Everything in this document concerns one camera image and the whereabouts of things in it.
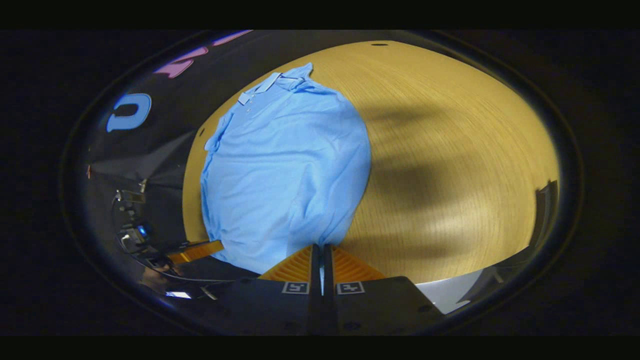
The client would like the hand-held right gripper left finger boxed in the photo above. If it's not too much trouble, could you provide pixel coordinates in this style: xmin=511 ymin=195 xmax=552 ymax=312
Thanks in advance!
xmin=215 ymin=244 xmax=322 ymax=337

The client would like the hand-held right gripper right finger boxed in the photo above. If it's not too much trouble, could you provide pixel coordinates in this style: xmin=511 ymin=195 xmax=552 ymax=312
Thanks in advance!
xmin=322 ymin=244 xmax=447 ymax=337

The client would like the light blue T-shirt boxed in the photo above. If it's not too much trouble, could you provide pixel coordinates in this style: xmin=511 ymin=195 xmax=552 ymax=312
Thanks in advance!
xmin=200 ymin=62 xmax=373 ymax=296

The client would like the dark gripper cable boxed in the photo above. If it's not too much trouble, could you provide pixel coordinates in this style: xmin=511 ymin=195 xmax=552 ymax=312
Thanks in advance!
xmin=112 ymin=197 xmax=237 ymax=284

